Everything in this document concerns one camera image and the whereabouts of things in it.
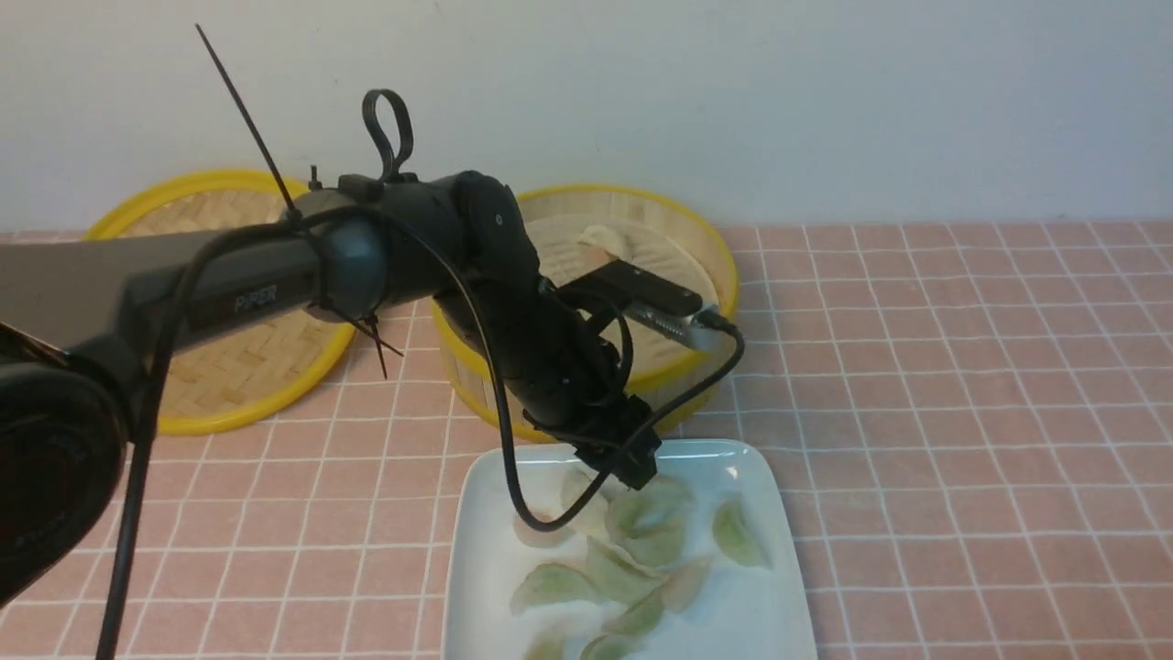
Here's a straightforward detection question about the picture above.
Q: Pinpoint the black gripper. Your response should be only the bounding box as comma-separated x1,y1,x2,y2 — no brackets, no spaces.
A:
568,394,663,491

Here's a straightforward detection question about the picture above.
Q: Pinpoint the white steamer liner paper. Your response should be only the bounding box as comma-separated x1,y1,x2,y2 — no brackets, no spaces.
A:
522,215,711,385

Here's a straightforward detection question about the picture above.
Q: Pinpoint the white dumpling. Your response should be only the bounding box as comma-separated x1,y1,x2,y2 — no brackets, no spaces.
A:
576,223,633,268

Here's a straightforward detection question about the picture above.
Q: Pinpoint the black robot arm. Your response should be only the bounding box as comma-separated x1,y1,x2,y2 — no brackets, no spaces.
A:
4,171,662,603

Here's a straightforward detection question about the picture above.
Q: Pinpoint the pale dumpling top left plate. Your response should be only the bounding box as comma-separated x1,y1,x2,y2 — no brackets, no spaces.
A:
560,467,610,542

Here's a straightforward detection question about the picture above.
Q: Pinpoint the green dumpling top centre plate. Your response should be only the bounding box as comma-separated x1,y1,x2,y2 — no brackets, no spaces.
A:
605,475,696,543

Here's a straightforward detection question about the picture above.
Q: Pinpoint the pink dumpling left on plate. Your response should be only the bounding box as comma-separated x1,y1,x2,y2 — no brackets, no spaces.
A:
511,515,575,550

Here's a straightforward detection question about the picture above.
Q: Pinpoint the pale green dumpling middle plate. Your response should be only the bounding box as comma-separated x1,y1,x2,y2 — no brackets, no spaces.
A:
584,538,663,605

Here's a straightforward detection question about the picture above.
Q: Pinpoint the green dumpling lower left plate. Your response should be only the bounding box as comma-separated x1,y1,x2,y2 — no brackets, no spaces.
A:
510,562,606,617

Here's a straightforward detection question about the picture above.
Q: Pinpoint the pink dumpling lower right plate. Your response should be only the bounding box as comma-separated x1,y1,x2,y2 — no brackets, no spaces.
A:
659,554,716,613

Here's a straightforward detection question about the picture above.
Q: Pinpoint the white square plate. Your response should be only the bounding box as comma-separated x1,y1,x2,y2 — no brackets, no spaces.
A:
441,438,818,659

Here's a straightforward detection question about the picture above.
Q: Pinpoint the green dumpling right on plate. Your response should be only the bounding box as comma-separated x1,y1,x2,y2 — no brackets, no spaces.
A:
708,496,769,569

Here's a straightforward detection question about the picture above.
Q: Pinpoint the green dumpling lower centre plate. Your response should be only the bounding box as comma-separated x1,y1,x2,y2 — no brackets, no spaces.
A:
601,588,665,639

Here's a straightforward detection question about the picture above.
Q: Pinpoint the green dumpling bottom edge plate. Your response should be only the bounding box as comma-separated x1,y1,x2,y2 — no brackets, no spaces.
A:
578,633,645,660

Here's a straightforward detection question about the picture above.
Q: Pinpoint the green dumpling bottom left plate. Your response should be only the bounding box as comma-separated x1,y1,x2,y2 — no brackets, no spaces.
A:
523,627,568,660

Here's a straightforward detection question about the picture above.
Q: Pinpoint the bamboo steamer basket yellow rim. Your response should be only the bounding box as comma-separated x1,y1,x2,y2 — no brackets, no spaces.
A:
432,184,739,444

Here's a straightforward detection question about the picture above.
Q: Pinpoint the bamboo steamer lid yellow rim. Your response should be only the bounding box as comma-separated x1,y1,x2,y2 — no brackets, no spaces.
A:
84,169,355,435

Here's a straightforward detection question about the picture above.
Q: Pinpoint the pink checked tablecloth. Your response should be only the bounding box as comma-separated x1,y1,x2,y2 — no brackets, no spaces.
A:
0,220,1173,660

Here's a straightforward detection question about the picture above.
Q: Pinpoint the black camera cable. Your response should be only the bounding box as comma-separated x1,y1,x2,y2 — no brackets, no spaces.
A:
96,206,745,660

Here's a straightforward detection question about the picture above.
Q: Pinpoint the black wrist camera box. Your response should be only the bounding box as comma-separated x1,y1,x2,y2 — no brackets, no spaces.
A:
557,260,723,352

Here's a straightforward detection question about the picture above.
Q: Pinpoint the black cable tie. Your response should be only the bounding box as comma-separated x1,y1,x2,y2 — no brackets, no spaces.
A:
194,23,301,223

